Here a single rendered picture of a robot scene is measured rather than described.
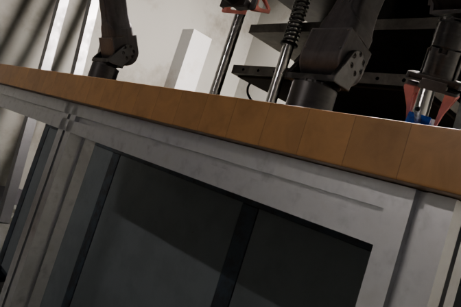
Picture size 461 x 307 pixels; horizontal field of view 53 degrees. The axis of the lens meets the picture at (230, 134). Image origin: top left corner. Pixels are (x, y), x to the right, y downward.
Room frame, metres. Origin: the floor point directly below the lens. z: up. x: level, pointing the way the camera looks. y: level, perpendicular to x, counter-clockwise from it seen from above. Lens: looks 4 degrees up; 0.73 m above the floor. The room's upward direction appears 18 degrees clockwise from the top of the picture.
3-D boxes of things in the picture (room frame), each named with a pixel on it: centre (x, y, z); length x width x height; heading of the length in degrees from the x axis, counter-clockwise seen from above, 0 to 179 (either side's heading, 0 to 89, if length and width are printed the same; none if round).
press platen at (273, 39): (2.33, -0.55, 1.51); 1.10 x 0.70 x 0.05; 42
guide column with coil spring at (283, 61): (2.19, -0.14, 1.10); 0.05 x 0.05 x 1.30
